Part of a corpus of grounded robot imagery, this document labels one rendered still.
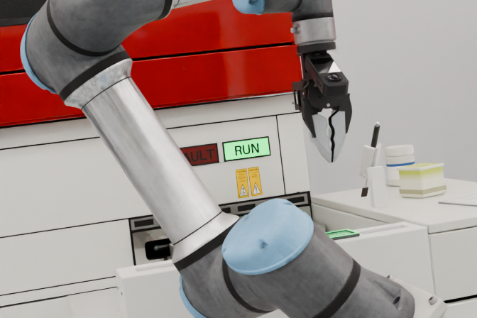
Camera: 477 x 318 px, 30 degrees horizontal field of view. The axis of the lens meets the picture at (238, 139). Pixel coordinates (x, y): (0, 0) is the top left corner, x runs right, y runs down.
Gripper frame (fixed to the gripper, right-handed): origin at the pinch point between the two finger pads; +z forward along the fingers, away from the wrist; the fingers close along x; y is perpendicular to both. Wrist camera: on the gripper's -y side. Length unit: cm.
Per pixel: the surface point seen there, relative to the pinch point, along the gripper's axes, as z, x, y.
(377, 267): 20.2, -4.6, -4.0
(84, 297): 29, 42, 54
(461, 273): 24.1, -20.6, -3.9
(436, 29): -30, -133, 207
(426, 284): 24.8, -13.6, -4.0
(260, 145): 0, -4, 58
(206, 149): 0, 10, 58
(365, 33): -32, -100, 207
